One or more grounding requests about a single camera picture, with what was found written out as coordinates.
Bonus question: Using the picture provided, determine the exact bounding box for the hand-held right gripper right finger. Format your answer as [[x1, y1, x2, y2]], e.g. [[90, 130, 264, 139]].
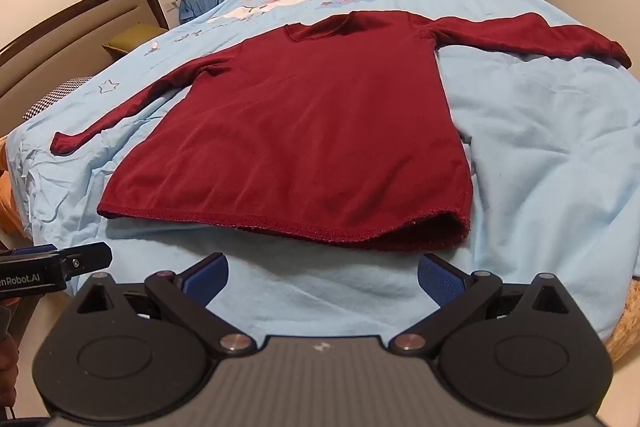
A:
[[389, 253, 571, 356]]

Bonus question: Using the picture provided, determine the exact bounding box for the light blue printed blanket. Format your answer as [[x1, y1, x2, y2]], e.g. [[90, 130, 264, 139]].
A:
[[5, 0, 640, 342]]

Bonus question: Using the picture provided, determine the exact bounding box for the orange bed sheet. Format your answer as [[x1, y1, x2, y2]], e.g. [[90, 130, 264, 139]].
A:
[[0, 136, 32, 235]]

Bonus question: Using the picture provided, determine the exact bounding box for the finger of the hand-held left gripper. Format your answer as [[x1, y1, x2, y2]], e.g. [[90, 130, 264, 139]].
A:
[[59, 243, 113, 282]]

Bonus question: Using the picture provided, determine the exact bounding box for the olive green pillow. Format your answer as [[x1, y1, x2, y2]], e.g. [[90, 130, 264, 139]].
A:
[[102, 26, 168, 60]]

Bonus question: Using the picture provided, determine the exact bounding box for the dark red long-sleeve shirt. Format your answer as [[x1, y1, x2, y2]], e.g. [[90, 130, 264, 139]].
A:
[[50, 10, 632, 254]]

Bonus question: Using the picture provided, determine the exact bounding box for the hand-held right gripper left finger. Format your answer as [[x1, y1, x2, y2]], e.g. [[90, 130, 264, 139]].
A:
[[75, 252, 256, 356]]

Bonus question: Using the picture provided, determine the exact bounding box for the brown padded bed headboard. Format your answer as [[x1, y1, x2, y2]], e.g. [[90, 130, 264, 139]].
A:
[[0, 0, 170, 140]]

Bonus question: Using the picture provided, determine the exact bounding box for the black white checkered pillow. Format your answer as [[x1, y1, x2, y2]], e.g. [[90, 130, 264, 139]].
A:
[[24, 76, 92, 120]]

